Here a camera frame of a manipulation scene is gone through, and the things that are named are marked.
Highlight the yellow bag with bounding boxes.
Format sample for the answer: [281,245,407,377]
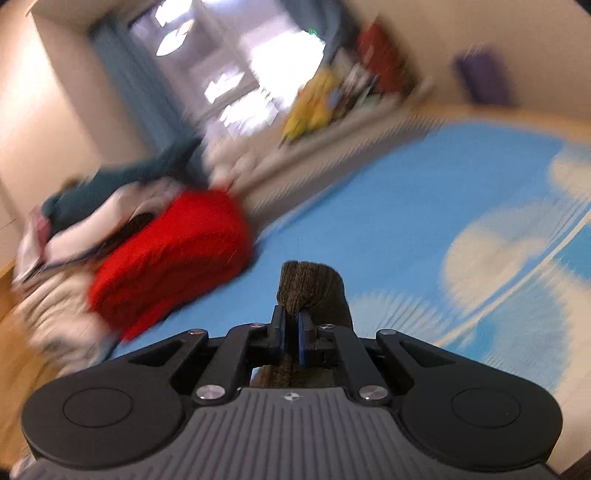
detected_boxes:
[279,69,340,141]

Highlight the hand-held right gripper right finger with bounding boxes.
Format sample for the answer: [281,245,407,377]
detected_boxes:
[297,310,455,404]

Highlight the blue curtain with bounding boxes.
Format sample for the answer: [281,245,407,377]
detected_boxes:
[88,21,204,153]

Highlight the beige folded quilt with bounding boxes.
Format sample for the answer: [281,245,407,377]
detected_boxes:
[11,268,118,370]

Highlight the red cloth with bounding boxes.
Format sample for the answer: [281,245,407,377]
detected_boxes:
[355,21,416,100]

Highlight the red folded knit blanket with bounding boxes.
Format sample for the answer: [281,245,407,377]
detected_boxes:
[88,189,256,343]

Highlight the blue white printed bed sheet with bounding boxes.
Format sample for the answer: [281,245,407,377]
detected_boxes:
[110,116,591,398]

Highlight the window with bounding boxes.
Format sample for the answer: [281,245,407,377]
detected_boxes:
[129,0,333,125]

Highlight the teal cloth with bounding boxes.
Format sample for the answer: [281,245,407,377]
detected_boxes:
[41,138,206,232]

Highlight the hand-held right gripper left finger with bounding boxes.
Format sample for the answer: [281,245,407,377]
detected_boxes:
[129,305,288,403]

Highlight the purple box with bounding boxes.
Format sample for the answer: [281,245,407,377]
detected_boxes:
[452,51,513,109]

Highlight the wooden bed frame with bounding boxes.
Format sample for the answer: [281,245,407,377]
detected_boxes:
[416,102,591,144]

